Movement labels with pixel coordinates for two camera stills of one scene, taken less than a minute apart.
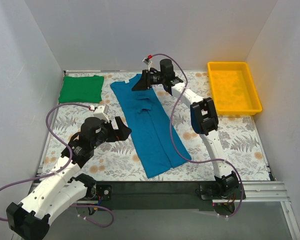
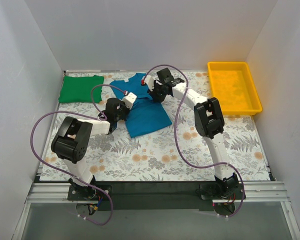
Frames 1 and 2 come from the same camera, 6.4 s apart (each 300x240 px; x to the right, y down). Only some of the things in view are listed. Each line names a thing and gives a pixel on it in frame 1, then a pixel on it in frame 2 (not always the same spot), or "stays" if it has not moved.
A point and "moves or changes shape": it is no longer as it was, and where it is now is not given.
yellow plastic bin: (233, 88) stays
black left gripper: (114, 130) → (125, 110)
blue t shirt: (160, 149) moves or changes shape
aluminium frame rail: (255, 192) stays
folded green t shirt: (81, 89) stays
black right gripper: (148, 78) → (154, 92)
